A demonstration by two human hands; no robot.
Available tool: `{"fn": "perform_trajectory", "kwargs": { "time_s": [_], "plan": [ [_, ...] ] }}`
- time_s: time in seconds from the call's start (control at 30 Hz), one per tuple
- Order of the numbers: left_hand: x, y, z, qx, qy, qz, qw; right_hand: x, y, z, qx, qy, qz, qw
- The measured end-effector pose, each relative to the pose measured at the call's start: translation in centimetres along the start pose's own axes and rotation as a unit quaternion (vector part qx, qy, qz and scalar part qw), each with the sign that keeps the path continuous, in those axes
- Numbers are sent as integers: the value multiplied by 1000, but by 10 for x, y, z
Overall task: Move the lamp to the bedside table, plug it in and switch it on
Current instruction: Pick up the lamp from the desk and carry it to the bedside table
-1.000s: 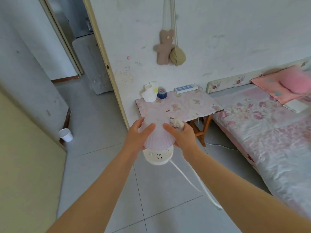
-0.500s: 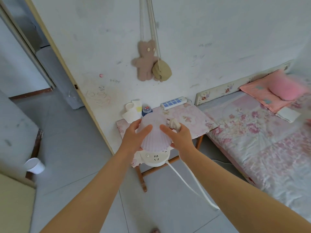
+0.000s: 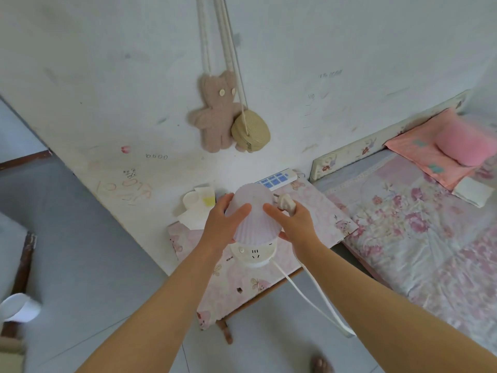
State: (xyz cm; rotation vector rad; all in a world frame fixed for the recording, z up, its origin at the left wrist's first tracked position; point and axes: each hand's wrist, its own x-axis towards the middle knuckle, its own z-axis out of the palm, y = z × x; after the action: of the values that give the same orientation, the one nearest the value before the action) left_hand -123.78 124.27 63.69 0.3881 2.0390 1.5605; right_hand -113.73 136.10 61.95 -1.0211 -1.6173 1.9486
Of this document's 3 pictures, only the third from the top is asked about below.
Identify white power strip blue switches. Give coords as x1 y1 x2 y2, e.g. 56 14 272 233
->
258 168 298 192

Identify round woven straw bag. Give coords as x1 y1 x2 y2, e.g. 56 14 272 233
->
214 0 272 154

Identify person's left forearm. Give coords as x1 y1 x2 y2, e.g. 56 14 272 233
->
76 245 219 373

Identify pink floral tablecloth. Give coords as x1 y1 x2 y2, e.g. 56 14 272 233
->
167 178 360 331

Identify person's right hand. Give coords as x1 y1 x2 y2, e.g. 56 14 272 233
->
263 200 322 257

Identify pink plush bear bag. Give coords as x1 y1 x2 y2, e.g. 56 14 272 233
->
188 0 244 154

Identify person's left hand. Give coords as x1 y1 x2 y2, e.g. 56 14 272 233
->
196 193 252 261

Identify wooden table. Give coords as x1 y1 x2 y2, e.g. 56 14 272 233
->
215 267 304 345

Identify white paper with yellow patch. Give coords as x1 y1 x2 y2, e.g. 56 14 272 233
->
178 185 217 231

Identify brown wooden door frame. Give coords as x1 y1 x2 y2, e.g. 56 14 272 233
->
0 150 53 171

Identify white folded cloth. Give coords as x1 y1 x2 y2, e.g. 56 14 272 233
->
451 176 494 209

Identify person's right forearm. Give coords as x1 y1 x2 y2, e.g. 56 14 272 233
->
292 242 497 373

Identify floral padded headboard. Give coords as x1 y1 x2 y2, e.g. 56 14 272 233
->
309 89 473 183

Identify grey bed mat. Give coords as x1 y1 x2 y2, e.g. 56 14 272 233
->
313 148 398 192

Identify pink pillow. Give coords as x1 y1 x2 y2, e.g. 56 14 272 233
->
384 108 497 191

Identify pink plush cushion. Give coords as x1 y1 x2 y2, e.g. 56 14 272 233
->
434 116 497 168

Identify pink floral bed sheet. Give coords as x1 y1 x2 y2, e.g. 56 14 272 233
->
324 153 497 356

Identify white lamp with pink shade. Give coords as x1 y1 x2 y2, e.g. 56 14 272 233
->
225 183 283 268

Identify white plastic cup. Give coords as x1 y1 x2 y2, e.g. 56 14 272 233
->
0 293 42 324

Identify person's foot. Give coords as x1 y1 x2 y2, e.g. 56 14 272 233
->
311 355 335 373

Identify white lamp cord with plug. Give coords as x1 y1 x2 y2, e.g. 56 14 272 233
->
271 193 356 339

